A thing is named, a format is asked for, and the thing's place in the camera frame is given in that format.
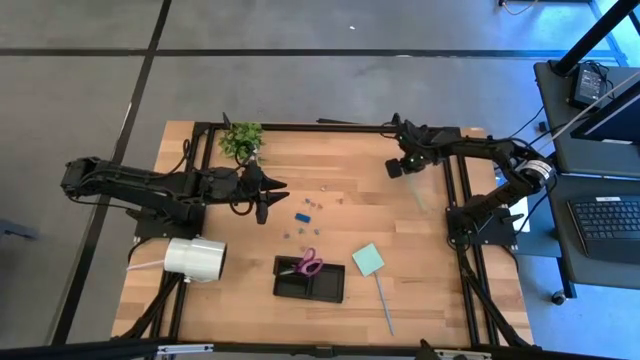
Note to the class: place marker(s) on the black flat monitor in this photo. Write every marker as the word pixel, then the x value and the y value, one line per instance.
pixel 615 125

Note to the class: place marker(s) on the black power adapter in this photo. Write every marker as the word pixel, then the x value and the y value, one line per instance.
pixel 587 85

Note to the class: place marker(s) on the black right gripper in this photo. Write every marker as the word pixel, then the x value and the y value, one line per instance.
pixel 419 162

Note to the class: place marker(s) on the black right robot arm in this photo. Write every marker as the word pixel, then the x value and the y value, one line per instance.
pixel 500 150

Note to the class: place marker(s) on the pale pink paper clip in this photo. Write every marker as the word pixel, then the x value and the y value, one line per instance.
pixel 303 247

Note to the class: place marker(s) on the black computer keyboard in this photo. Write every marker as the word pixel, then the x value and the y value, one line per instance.
pixel 605 225

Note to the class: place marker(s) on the black mesh desk organizer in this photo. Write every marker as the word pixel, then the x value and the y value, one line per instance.
pixel 327 285

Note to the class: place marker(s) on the dark grey desk with keyboard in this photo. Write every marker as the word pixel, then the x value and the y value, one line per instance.
pixel 575 275

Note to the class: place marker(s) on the green sticky note pad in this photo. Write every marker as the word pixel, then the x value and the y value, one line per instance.
pixel 369 259

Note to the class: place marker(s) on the black caster wheel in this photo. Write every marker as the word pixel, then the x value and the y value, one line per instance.
pixel 559 298

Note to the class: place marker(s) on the blue eraser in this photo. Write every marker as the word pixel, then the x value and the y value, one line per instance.
pixel 302 218

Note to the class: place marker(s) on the black metal table frame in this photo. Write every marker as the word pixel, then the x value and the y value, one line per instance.
pixel 325 128

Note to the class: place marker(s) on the dark grey desk with pole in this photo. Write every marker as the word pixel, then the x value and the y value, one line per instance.
pixel 560 130

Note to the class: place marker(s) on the white paper sheet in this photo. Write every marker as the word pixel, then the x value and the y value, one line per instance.
pixel 524 215

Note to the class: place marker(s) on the black overhead rig bar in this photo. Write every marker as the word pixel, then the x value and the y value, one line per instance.
pixel 100 350

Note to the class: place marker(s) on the grey-blue pencil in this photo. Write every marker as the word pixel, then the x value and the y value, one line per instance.
pixel 384 305

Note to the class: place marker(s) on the green plant in white pot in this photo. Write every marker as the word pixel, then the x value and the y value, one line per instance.
pixel 242 140

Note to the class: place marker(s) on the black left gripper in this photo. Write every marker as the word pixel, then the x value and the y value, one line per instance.
pixel 251 185

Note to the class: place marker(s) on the light green pencil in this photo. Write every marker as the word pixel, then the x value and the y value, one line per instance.
pixel 419 195

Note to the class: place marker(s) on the grey furniture foot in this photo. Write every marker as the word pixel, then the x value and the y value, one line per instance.
pixel 15 231

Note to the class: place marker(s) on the black vertical pole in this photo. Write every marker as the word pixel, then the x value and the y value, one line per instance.
pixel 595 35

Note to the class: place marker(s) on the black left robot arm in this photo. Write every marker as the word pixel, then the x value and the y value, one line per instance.
pixel 130 182

